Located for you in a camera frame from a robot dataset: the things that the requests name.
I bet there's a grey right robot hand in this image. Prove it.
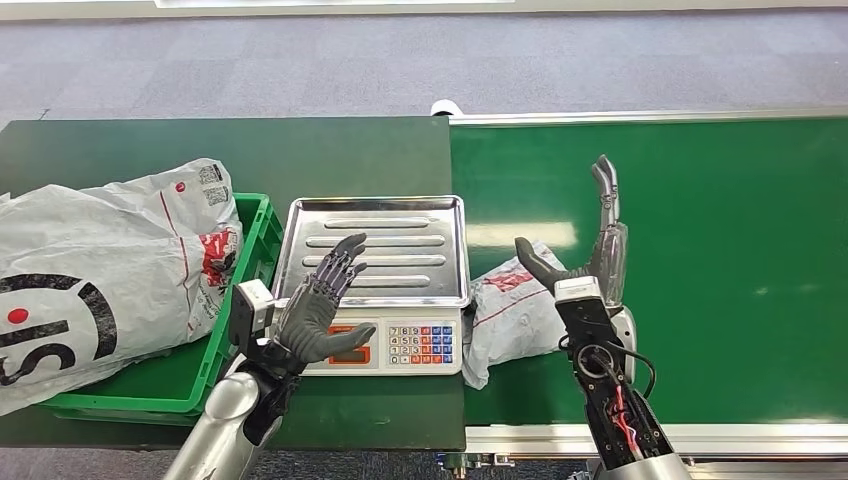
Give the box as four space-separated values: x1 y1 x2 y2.
514 154 629 309

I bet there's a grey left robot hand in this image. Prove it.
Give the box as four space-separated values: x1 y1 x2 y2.
273 232 378 366

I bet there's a small grey courier package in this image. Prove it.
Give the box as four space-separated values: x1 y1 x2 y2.
461 239 584 391

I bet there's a green conveyor belt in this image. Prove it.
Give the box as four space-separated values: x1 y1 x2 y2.
449 117 848 427

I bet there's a white electronic scale body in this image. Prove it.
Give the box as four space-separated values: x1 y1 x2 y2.
301 305 464 377

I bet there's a steel scale tray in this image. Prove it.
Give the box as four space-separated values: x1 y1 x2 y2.
271 195 472 310

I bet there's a green plastic crate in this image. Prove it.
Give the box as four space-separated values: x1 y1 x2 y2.
36 192 285 427

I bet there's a large grey courier bag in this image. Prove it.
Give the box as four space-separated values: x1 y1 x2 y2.
0 157 244 417

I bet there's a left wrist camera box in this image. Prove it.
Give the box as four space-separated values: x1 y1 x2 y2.
228 279 277 356

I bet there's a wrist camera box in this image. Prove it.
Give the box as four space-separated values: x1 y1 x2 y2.
553 276 621 347
228 279 277 356

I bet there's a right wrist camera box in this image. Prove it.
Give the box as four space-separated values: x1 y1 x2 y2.
553 276 621 347

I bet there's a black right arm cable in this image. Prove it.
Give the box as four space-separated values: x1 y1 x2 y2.
559 334 658 400

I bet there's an aluminium conveyor rail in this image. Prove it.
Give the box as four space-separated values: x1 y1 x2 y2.
465 423 848 460
449 107 848 127

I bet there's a metal conveyor bracket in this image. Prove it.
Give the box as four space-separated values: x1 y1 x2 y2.
437 452 517 480

